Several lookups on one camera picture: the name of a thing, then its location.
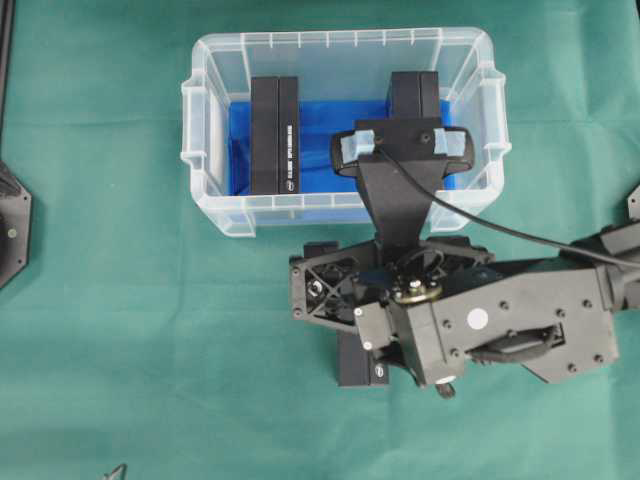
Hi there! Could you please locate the black cable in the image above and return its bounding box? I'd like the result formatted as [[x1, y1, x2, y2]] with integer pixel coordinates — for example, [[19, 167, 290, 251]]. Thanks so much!
[[374, 144, 640, 266]]

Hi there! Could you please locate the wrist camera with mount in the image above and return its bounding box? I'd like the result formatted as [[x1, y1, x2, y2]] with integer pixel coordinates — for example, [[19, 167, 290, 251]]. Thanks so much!
[[330, 118, 475, 250]]

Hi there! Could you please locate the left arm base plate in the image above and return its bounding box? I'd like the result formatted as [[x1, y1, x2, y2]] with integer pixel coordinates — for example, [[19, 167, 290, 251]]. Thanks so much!
[[0, 162, 32, 287]]

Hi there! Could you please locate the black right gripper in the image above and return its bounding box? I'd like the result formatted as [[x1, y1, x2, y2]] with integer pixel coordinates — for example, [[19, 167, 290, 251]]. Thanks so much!
[[289, 237, 620, 398]]

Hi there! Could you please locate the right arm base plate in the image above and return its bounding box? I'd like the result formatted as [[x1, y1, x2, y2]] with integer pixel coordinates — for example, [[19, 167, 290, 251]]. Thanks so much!
[[626, 185, 640, 222]]

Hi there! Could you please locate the black box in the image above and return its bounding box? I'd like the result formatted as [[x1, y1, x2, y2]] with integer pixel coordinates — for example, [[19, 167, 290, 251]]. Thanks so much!
[[388, 71, 441, 119], [337, 331, 390, 388], [250, 76, 300, 195]]

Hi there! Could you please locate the clear plastic storage bin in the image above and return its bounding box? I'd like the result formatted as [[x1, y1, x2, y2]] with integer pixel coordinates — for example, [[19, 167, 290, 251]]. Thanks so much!
[[181, 27, 511, 237]]

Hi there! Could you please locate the green table cloth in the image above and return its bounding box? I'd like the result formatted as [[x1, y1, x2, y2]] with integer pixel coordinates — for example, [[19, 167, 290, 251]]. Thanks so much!
[[1, 1, 639, 479]]

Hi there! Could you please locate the blue liner in bin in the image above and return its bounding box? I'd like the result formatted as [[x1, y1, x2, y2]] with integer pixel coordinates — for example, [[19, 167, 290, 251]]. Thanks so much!
[[227, 98, 481, 194]]

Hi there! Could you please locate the small metal bracket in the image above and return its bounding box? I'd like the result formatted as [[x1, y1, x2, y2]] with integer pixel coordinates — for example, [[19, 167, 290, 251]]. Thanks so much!
[[102, 463, 128, 480]]

